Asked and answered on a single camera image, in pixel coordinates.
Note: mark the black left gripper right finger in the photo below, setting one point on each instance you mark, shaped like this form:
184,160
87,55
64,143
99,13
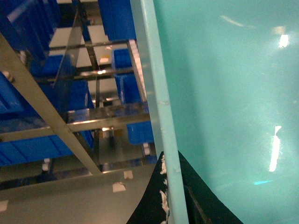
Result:
203,206

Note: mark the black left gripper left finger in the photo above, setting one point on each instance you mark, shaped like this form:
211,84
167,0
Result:
153,207

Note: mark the teal plastic bin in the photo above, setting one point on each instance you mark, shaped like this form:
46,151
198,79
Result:
222,83

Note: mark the stainless steel shelf rack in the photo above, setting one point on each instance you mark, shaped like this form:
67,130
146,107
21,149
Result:
45,107

